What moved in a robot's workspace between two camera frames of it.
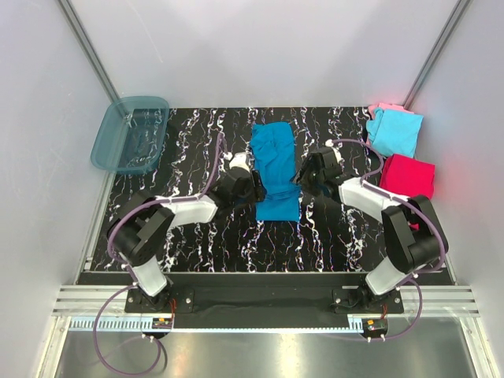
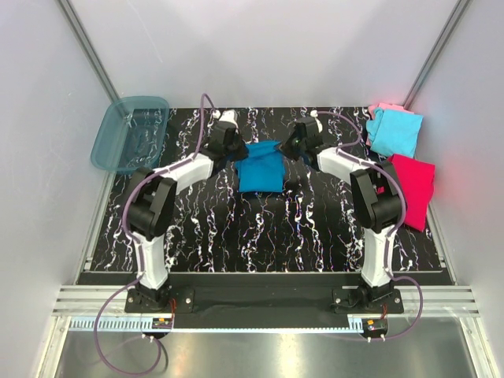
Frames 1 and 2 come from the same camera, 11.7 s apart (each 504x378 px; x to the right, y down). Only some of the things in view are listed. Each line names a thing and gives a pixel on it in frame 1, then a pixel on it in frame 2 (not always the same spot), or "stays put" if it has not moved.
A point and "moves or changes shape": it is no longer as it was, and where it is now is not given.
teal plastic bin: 130,135 stays put
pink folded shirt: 385,107 stays put
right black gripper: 301,176 -> 285,146
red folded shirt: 408,176 stays put
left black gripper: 257,192 -> 242,150
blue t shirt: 273,148 moves or changes shape
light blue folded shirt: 394,132 stays put
